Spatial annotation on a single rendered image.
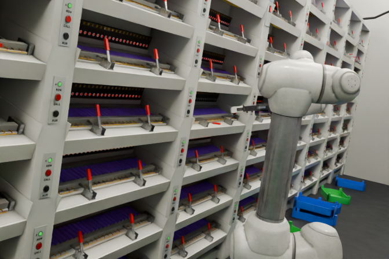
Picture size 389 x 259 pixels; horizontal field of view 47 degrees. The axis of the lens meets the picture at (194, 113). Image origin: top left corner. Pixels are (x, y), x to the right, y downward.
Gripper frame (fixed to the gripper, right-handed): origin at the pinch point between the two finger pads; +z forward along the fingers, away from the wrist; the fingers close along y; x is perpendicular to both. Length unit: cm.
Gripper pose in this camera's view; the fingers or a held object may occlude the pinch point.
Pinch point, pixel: (238, 109)
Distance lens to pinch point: 218.4
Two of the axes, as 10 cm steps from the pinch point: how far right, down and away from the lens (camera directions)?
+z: -8.8, 0.7, 4.8
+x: -0.7, -10.0, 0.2
